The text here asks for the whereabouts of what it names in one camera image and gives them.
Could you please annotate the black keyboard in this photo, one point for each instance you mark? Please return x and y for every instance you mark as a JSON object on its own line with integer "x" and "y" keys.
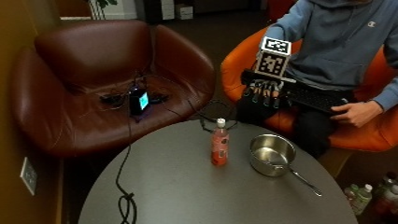
{"x": 317, "y": 97}

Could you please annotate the white marker cube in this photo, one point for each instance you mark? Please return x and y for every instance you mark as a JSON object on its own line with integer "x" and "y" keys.
{"x": 273, "y": 57}

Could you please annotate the red drink bottle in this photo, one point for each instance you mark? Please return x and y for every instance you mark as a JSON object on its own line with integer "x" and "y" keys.
{"x": 220, "y": 146}

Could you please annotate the steel saucepan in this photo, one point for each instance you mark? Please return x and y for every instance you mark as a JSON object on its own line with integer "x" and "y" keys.
{"x": 272, "y": 155}

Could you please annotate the the person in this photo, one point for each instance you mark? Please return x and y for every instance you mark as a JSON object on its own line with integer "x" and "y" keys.
{"x": 332, "y": 56}

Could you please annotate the orange armchair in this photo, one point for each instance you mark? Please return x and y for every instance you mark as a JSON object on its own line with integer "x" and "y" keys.
{"x": 365, "y": 118}

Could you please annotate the small black device with screen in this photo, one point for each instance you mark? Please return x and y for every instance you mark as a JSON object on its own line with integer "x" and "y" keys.
{"x": 139, "y": 101}

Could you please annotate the dark bottle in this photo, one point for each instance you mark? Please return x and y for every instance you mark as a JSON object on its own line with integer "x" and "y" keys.
{"x": 387, "y": 186}

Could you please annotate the brown leather armchair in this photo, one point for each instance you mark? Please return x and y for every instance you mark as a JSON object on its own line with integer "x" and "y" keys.
{"x": 83, "y": 77}

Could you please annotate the white wall socket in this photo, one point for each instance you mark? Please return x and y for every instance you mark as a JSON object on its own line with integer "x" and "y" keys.
{"x": 28, "y": 175}

